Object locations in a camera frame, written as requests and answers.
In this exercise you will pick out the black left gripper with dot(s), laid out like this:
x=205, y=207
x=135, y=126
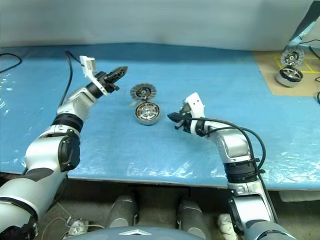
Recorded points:
x=103, y=80

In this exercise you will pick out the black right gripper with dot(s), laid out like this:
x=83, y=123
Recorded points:
x=186, y=124

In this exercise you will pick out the silver spoked rotor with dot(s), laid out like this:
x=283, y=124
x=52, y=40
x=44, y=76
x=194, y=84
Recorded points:
x=291, y=73
x=147, y=112

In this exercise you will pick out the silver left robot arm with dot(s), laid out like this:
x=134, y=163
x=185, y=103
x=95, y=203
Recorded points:
x=42, y=150

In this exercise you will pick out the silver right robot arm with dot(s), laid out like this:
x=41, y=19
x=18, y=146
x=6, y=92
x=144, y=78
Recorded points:
x=232, y=145

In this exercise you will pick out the grey ribbed motor lid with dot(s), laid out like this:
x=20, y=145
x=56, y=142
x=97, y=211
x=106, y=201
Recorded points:
x=298, y=56
x=150, y=93

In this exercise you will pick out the grey motor housing copper windings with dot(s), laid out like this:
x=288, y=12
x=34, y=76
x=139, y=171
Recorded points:
x=281, y=80
x=140, y=121

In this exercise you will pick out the blue plastic table cover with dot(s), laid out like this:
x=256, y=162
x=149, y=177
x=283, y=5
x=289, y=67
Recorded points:
x=175, y=155

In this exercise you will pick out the brown cardboard mat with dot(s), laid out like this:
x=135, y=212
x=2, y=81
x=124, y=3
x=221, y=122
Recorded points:
x=267, y=75

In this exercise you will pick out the dark grey rounded leg cover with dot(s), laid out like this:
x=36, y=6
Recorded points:
x=122, y=210
x=192, y=217

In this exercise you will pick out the white crumpled cloth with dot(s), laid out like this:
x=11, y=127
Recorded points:
x=225, y=225

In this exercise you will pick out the grey-blue rounded robot body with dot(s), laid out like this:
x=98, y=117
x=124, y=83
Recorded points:
x=112, y=235

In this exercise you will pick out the light blue tape wrap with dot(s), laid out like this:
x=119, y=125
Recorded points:
x=297, y=40

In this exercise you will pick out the white translucent box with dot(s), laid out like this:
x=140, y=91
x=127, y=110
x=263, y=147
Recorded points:
x=300, y=197

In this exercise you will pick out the white power strip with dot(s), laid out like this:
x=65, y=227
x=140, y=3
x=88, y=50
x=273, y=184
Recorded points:
x=77, y=227

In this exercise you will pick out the dark stand leg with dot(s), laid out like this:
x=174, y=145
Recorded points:
x=308, y=17

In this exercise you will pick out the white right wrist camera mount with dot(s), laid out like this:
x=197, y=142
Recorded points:
x=196, y=102

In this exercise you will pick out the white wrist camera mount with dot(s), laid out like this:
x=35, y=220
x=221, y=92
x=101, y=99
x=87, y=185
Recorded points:
x=196, y=102
x=87, y=65

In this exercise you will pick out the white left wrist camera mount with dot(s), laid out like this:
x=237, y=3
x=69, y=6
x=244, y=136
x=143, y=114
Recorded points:
x=87, y=65

